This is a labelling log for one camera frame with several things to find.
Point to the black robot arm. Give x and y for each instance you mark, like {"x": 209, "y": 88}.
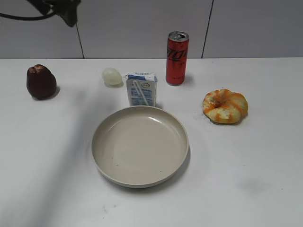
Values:
{"x": 66, "y": 9}

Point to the red soda can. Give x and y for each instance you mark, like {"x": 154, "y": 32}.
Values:
{"x": 177, "y": 48}

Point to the small blue milk carton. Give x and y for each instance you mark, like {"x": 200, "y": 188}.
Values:
{"x": 141, "y": 88}

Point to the dark red wax apple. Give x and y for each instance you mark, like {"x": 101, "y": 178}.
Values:
{"x": 41, "y": 83}

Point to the beige round plate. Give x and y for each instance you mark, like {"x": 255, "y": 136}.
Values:
{"x": 139, "y": 146}

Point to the white peeled egg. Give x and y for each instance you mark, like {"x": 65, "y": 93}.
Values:
{"x": 112, "y": 77}

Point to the orange striped bread roll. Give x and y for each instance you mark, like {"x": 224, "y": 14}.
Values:
{"x": 224, "y": 106}

